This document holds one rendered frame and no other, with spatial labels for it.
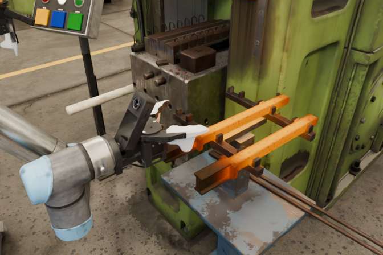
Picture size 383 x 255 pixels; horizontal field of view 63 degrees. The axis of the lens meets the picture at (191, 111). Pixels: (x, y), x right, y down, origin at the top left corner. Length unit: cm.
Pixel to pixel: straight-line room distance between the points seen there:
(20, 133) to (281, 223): 70
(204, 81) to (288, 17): 37
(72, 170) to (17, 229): 142
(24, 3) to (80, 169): 559
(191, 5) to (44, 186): 121
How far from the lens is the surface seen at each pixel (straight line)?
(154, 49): 134
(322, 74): 145
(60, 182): 59
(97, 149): 61
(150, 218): 183
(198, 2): 163
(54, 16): 166
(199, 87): 117
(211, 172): 65
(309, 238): 185
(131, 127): 61
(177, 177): 106
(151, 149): 65
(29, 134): 71
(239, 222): 94
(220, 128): 80
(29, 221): 201
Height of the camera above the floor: 140
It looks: 31 degrees down
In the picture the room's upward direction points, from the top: straight up
